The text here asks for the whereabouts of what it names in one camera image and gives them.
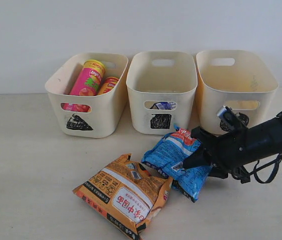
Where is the pink chips can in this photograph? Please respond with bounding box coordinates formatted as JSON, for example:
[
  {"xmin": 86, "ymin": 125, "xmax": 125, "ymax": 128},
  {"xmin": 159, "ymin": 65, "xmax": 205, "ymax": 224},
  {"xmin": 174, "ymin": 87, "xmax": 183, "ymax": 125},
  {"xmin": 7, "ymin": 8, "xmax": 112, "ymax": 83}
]
[{"xmin": 62, "ymin": 59, "xmax": 106, "ymax": 113}]

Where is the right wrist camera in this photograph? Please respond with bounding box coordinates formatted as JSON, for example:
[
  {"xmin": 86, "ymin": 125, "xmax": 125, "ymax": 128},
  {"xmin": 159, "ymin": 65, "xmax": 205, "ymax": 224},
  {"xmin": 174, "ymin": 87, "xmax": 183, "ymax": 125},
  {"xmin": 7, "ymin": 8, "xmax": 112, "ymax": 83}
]
[{"xmin": 217, "ymin": 106, "xmax": 241, "ymax": 132}]

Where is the blue white milk carton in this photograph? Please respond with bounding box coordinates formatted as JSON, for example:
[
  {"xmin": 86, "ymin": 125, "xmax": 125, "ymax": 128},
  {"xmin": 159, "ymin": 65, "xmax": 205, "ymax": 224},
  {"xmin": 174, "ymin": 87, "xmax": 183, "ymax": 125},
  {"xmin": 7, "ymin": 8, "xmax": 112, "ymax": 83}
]
[{"xmin": 150, "ymin": 101, "xmax": 177, "ymax": 110}]

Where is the cream bin with square mark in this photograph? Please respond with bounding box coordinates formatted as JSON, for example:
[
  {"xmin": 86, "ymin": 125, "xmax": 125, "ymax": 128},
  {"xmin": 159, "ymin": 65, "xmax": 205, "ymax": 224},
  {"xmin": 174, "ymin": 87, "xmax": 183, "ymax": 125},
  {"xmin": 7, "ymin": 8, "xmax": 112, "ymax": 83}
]
[{"xmin": 126, "ymin": 51, "xmax": 198, "ymax": 135}]

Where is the blue noodle packet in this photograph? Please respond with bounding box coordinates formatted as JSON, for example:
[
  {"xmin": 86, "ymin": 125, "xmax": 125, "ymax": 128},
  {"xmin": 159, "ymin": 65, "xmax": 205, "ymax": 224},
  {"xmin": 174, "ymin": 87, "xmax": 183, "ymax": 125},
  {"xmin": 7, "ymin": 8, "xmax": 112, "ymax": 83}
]
[{"xmin": 141, "ymin": 126, "xmax": 212, "ymax": 202}]

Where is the orange noodle packet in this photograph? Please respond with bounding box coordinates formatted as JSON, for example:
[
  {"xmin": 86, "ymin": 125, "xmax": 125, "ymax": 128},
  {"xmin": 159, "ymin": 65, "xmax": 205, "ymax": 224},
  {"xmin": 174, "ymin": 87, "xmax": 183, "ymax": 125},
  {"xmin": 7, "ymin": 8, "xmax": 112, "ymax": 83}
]
[{"xmin": 72, "ymin": 153, "xmax": 173, "ymax": 240}]

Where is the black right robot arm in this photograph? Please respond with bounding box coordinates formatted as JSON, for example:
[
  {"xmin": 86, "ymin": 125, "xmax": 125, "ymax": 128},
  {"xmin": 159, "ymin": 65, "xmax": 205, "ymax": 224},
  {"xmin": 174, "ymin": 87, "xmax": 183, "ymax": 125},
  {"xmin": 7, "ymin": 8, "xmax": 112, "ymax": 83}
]
[{"xmin": 183, "ymin": 106, "xmax": 282, "ymax": 184}]

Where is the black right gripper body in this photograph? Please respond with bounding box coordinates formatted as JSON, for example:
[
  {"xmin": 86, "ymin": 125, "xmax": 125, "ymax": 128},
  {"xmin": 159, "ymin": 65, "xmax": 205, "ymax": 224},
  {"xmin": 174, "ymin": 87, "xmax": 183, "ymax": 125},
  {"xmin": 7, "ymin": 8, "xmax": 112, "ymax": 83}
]
[{"xmin": 208, "ymin": 129, "xmax": 253, "ymax": 179}]

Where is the cream bin with circle mark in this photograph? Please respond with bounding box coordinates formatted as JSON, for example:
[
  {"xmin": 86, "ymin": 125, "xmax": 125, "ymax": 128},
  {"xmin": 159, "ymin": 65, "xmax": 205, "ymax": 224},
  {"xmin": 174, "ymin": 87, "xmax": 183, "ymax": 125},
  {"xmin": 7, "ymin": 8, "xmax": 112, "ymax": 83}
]
[{"xmin": 195, "ymin": 50, "xmax": 279, "ymax": 135}]

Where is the cream bin with triangle mark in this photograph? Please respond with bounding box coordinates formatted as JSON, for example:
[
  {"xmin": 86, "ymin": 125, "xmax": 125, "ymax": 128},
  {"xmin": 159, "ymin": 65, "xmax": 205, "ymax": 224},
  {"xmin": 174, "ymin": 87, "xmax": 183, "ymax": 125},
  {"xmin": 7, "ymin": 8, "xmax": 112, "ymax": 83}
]
[{"xmin": 45, "ymin": 52, "xmax": 129, "ymax": 138}]

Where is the yellow chips can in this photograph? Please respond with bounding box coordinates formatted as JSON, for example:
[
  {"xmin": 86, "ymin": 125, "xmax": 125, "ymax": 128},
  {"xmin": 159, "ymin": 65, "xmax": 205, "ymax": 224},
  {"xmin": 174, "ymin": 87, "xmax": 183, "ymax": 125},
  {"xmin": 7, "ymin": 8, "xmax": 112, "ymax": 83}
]
[{"xmin": 97, "ymin": 76, "xmax": 119, "ymax": 96}]

